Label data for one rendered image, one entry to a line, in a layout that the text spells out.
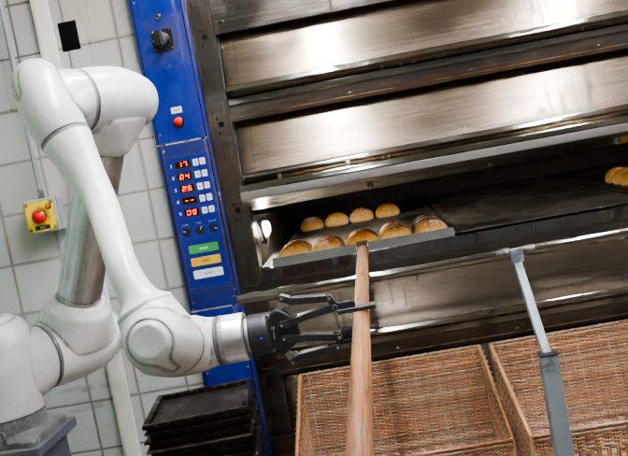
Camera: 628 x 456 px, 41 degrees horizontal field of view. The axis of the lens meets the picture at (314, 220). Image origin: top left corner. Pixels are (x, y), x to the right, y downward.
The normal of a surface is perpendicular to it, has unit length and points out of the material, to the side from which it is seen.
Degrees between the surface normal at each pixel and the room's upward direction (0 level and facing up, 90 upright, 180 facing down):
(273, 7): 90
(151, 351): 78
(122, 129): 126
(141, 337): 83
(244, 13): 90
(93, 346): 116
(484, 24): 70
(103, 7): 90
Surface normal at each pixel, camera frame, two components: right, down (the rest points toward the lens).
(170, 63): -0.05, 0.10
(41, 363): 0.82, -0.12
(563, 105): -0.11, -0.25
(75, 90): 0.58, -0.43
